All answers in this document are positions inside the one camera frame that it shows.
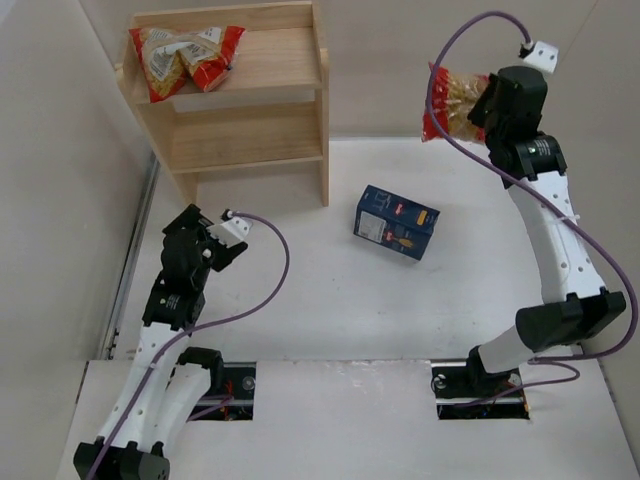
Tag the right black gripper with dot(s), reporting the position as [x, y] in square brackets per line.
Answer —
[489, 100]

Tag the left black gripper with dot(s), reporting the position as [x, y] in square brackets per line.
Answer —
[201, 230]

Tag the red pasta bag front side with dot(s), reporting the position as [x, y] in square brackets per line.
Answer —
[453, 97]

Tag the red pasta bag label side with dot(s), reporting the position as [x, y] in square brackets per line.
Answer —
[170, 58]

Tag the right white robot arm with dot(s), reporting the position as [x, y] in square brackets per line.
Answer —
[488, 362]

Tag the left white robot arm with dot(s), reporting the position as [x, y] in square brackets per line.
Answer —
[167, 376]

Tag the wooden two-tier shelf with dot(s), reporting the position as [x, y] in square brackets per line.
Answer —
[272, 109]

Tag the blue Barilla pasta box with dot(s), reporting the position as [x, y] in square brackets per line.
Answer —
[395, 222]

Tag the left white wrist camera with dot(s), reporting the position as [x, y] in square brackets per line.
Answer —
[231, 230]

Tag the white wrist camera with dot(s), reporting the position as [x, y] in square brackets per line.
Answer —
[231, 230]
[540, 56]

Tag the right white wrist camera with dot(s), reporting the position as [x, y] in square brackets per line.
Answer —
[540, 56]

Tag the left aluminium rail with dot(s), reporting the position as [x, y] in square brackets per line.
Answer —
[113, 322]

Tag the aluminium rail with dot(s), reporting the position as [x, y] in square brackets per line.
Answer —
[113, 322]
[566, 273]

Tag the right aluminium rail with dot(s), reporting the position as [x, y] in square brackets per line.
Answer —
[566, 273]

